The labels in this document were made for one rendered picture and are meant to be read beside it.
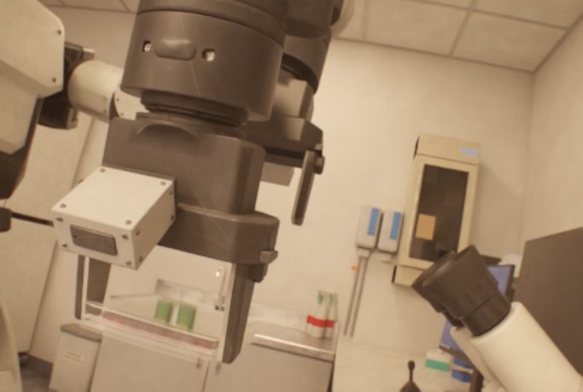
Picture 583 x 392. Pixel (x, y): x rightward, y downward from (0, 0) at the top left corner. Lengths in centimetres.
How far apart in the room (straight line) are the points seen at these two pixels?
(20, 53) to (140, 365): 214
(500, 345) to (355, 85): 297
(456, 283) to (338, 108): 288
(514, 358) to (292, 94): 28
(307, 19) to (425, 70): 307
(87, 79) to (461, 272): 62
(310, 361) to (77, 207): 222
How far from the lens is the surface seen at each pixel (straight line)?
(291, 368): 243
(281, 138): 40
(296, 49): 44
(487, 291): 34
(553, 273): 104
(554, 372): 36
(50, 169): 330
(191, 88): 24
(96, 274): 31
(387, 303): 299
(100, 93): 75
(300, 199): 40
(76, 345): 317
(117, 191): 23
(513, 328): 34
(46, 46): 72
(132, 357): 264
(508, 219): 318
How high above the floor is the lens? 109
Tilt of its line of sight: 12 degrees up
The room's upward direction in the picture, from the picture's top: 13 degrees clockwise
